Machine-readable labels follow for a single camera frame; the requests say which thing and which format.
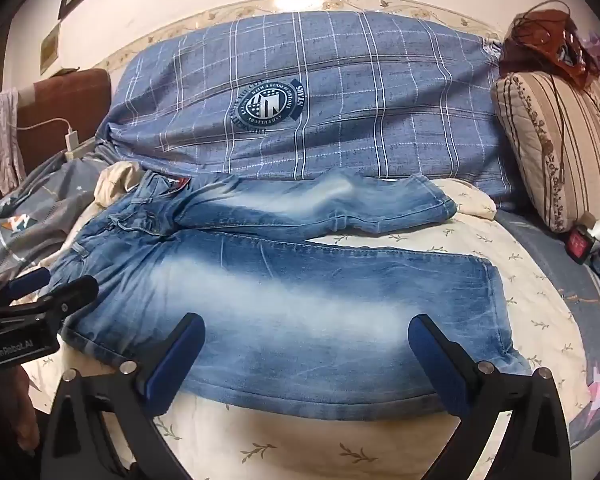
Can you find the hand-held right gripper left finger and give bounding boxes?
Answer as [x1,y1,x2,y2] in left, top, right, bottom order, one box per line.
[40,312,206,480]

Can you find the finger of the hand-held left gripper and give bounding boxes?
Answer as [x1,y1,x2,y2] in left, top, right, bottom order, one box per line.
[10,275,100,333]
[0,267,51,306]

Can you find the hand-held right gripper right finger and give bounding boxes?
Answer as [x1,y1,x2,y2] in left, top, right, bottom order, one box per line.
[408,314,572,480]

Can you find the faded blue denim pants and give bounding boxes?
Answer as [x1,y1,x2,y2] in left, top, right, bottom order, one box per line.
[47,167,531,417]

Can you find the person's left forearm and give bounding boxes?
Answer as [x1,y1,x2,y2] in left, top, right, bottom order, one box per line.
[0,360,40,456]

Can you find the blue floral bed sheet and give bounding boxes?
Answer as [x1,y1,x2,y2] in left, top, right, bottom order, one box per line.
[495,207,600,451]

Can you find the cream leaf print bed sheet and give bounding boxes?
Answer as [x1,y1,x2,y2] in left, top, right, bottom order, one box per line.
[22,160,593,480]

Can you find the pink striped cloth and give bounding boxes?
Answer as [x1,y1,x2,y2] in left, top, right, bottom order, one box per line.
[0,87,28,196]

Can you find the brown headboard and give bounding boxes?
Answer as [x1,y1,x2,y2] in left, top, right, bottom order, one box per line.
[0,67,112,206]

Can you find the red and black device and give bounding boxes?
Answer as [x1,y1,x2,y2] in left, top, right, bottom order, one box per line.
[565,225,600,286]

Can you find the striped floral beige pillow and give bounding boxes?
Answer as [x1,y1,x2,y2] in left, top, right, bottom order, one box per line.
[492,71,600,233]

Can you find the blue plaid quilt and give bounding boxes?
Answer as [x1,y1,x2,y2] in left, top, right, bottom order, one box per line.
[96,10,526,211]

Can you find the reddish brown bag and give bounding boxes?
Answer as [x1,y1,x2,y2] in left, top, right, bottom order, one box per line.
[499,0,600,92]

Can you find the white charger cable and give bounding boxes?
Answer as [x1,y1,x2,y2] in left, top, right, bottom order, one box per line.
[15,117,73,134]

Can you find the small wall picture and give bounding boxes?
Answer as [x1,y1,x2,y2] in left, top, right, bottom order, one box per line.
[40,22,62,73]

